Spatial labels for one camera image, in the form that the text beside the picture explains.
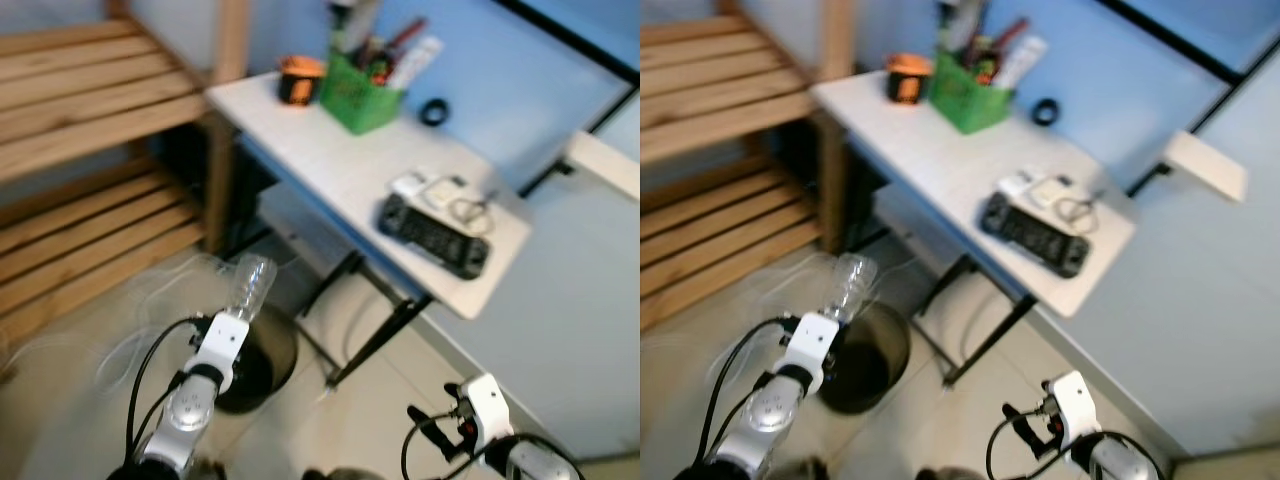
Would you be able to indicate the green plastic basket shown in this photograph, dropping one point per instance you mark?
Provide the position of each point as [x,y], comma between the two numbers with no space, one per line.
[968,100]
[360,100]

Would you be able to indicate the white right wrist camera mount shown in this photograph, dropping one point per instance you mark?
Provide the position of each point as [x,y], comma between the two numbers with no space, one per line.
[490,410]
[1075,405]

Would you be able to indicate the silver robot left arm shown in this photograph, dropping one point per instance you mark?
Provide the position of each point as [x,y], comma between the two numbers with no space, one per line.
[765,415]
[190,410]

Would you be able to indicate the black partition frame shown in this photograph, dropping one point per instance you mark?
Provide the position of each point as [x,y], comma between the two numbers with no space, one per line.
[1170,38]
[570,38]

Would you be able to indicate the grey robot right leg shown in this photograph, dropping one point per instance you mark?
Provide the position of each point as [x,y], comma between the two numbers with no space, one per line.
[950,474]
[345,474]

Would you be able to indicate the black game controller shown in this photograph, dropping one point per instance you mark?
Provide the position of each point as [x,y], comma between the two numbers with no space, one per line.
[430,235]
[1035,235]

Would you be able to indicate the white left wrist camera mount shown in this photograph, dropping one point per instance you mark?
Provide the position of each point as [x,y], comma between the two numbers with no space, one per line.
[815,345]
[222,345]

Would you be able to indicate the white grey bottle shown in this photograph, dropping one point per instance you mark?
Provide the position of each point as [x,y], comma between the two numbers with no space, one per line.
[960,25]
[352,25]

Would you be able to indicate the wooden slatted shelf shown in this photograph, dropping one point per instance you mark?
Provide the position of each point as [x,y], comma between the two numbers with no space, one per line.
[90,90]
[720,90]

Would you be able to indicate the white table with black legs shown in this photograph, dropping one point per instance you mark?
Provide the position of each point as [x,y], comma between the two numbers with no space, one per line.
[930,160]
[330,160]

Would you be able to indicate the white ledge board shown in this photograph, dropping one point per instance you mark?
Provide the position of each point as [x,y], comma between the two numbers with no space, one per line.
[605,165]
[1205,165]

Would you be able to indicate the black round trash bin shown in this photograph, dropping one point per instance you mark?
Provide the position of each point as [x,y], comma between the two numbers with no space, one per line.
[262,365]
[870,365]

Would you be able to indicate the clear plastic water bottle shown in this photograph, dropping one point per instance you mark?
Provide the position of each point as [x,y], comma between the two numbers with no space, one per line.
[250,285]
[853,285]

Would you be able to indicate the white tube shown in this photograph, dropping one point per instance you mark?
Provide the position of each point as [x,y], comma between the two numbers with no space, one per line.
[1020,62]
[415,62]

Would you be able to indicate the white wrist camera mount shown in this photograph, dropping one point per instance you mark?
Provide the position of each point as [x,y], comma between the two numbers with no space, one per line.
[222,345]
[815,345]
[490,410]
[1075,405]

